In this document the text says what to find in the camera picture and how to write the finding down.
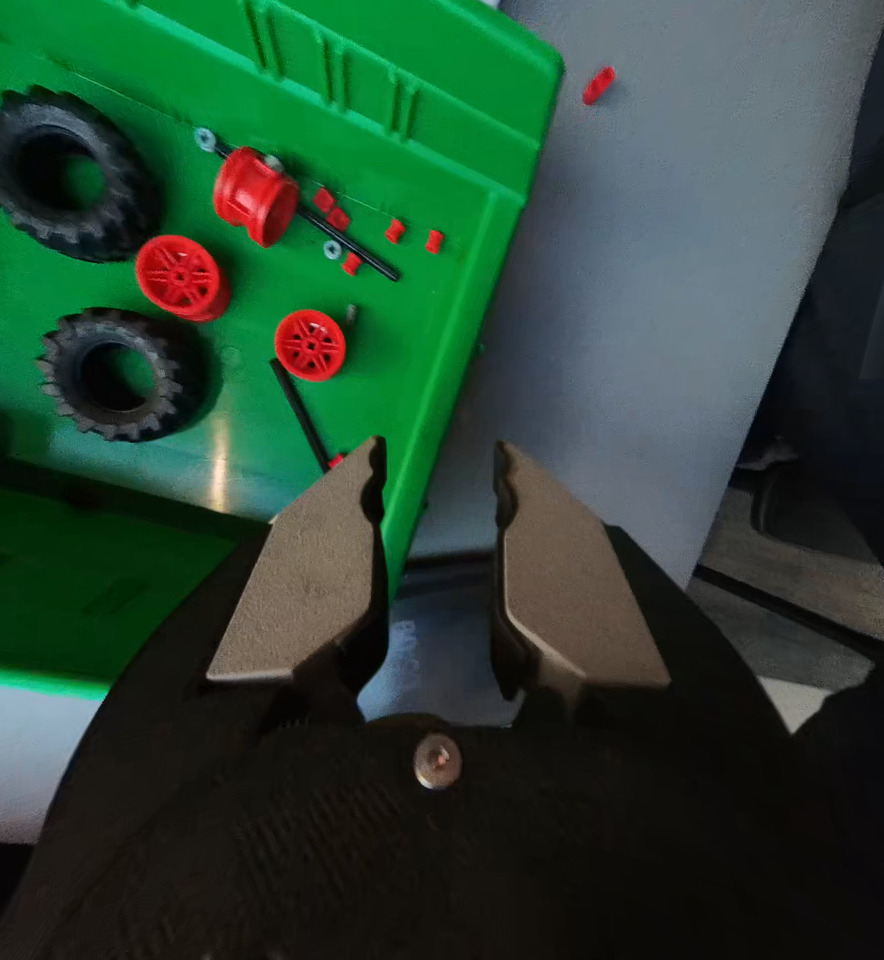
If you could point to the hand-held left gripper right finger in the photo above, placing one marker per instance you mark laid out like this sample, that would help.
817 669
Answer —
577 600

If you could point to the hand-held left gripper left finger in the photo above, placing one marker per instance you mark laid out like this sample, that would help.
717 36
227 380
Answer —
307 592

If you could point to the long black lego axle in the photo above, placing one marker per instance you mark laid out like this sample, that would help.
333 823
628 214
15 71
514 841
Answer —
303 416

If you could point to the green plastic bin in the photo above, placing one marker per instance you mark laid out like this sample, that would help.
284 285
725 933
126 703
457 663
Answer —
186 60

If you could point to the black lego tyre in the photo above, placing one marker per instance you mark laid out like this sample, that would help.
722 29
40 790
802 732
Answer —
6 195
179 390

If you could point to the red lego wheel rims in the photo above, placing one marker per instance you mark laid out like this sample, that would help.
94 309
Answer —
370 262

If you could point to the small red lego pin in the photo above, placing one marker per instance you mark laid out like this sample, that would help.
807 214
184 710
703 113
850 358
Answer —
599 85

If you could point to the person's dark navy clothing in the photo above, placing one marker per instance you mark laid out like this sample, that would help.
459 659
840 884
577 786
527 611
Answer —
847 375

